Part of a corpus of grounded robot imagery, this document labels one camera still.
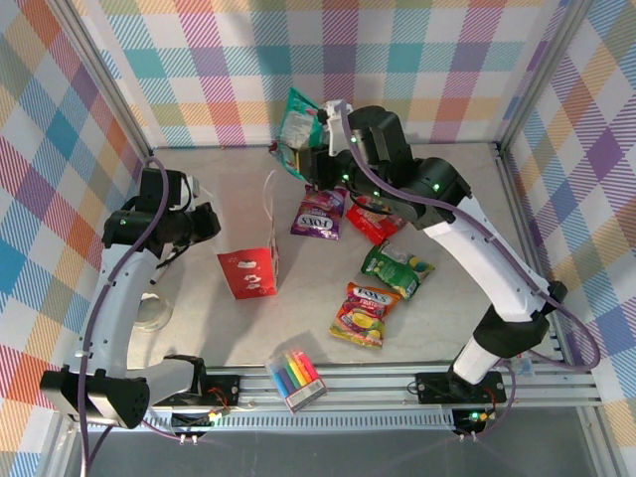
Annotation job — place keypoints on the purple Fox's candy bag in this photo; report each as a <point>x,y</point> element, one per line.
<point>318,218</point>

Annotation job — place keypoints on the teal candy snack bag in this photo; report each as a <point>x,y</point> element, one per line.
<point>298,119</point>

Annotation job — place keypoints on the red paper bag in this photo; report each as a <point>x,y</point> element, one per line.
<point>248,275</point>

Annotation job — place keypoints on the red snack bag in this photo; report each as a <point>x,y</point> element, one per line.
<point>370,223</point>

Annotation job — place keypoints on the green snack bag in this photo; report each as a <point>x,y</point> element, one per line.
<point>395,270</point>

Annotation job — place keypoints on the orange Fox's fruits candy bag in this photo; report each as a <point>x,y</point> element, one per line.
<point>365,318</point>

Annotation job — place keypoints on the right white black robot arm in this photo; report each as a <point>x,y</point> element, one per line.
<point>492,268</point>

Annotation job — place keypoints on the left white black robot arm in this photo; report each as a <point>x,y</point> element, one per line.
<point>116,303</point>

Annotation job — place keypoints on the clear tape roll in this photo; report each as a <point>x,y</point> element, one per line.
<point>155,323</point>

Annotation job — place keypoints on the pack of coloured markers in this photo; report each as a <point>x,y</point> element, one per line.
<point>295,377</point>

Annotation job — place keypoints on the left circuit board with LED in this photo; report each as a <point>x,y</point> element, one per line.
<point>199,420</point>

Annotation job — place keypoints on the circuit board with led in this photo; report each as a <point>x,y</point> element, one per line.
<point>474,417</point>
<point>199,420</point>

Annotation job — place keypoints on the small clear blue plastic piece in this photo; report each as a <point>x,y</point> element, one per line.
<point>523,367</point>

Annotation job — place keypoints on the right circuit board with LED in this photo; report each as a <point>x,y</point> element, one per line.
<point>474,417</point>

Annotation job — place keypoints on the aluminium side rail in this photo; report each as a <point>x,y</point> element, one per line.
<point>507,174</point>

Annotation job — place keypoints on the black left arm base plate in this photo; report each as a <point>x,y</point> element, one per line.
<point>223,386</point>

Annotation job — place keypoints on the aluminium frame post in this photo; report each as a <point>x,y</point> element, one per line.
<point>99,74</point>
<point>546,74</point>

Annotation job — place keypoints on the aluminium front rail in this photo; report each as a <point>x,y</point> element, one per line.
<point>367,385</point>

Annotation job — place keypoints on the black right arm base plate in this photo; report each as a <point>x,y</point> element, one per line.
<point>432,387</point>

